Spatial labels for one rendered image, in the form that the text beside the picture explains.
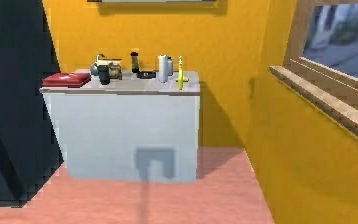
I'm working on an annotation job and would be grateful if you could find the wooden framed window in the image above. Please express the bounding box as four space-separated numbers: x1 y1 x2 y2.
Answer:
269 0 358 146

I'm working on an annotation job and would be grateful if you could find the black mug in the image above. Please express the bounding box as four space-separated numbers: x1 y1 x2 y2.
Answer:
97 65 112 86

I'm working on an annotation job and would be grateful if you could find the black fridge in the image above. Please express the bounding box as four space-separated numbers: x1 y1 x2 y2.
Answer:
0 0 65 208

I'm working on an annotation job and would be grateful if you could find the pale grey kitchen counter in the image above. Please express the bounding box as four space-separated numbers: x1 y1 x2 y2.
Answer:
39 68 201 184

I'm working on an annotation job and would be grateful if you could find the small black flat box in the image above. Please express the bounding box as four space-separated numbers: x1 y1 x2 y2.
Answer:
136 70 157 80

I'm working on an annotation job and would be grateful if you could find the tan glass jar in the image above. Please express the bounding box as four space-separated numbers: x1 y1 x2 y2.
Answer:
108 61 123 81

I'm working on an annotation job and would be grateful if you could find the yellow dish brush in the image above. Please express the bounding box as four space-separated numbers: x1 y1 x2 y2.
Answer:
175 55 190 91

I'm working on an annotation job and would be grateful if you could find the white paper towel roll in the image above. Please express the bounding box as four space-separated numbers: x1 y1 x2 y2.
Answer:
157 54 174 84

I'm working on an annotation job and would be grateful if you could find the red flat book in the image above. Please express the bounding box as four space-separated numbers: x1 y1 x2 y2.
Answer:
42 72 92 89

